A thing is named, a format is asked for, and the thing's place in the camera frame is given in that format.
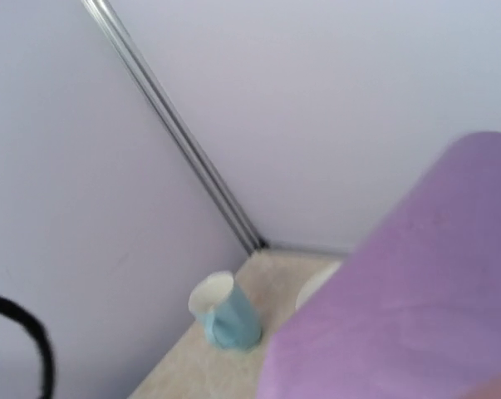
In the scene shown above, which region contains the left aluminium corner post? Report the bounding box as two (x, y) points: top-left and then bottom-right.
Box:
(83, 0), (269, 254)

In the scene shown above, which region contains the light blue mug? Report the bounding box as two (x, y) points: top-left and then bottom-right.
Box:
(188, 271), (263, 350)

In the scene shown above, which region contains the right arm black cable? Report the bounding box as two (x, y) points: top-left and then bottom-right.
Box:
(0, 293), (56, 399)

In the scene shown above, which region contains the purple wrapping paper sheet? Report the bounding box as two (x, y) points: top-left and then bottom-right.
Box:
(257, 132), (501, 398)

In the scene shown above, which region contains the white ceramic bowl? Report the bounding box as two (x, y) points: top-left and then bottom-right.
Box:
(295, 261), (342, 312)

